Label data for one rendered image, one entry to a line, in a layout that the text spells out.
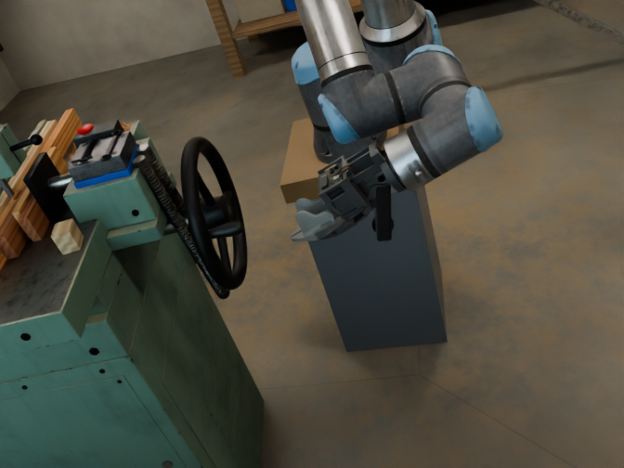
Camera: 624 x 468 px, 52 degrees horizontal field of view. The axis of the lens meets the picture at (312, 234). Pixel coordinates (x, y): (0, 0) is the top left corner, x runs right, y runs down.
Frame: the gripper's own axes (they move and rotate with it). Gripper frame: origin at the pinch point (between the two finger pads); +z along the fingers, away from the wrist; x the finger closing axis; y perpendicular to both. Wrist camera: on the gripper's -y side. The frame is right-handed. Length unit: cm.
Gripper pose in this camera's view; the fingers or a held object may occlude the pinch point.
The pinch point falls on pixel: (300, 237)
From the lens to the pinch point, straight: 108.8
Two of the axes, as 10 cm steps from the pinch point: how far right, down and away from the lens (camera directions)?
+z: -8.1, 4.7, 3.3
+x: 0.2, 6.0, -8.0
